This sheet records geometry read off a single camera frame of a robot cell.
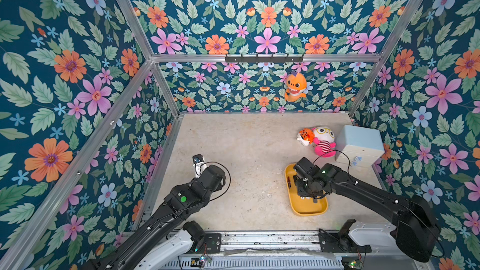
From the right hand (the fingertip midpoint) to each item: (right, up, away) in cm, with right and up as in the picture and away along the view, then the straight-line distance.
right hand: (300, 191), depth 81 cm
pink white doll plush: (+18, +22, +20) cm, 35 cm away
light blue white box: (+31, +19, +6) cm, 37 cm away
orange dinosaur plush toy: (+2, +50, +16) cm, 53 cm away
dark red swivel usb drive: (-4, +1, +9) cm, 9 cm away
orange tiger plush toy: (+8, +23, +20) cm, 32 cm away
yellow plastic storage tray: (+2, -8, +3) cm, 8 cm away
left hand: (-35, +8, -6) cm, 37 cm away
